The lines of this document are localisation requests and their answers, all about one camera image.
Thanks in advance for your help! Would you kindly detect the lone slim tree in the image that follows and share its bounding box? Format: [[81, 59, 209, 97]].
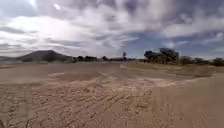
[[121, 51, 128, 62]]

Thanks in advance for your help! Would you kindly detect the row of low bushes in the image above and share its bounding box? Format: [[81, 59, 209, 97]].
[[72, 55, 110, 63], [179, 55, 224, 67]]

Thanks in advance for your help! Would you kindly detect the sandy dirt ground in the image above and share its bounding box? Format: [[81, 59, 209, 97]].
[[0, 66, 224, 128]]

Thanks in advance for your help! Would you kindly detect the clump of trees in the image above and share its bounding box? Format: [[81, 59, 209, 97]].
[[143, 47, 181, 65]]

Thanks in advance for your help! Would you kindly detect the dark hill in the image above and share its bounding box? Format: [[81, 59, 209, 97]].
[[14, 49, 74, 63]]

